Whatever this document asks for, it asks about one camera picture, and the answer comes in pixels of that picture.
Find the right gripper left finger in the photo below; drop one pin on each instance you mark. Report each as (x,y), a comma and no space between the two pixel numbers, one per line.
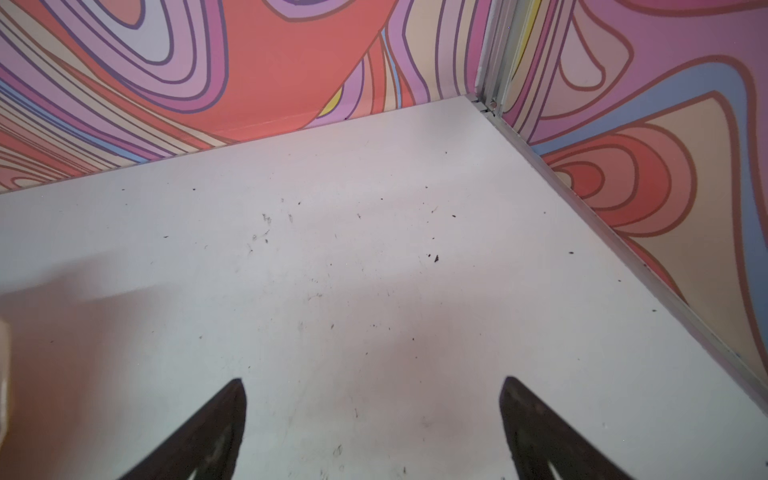
(206,446)

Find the aluminium frame post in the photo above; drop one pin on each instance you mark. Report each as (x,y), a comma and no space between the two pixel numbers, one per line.
(507,31)

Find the pink faceted fruit bowl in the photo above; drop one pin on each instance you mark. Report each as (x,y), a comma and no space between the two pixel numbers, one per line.
(5,379)

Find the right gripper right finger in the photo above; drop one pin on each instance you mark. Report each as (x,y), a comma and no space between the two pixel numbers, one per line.
(545,446)

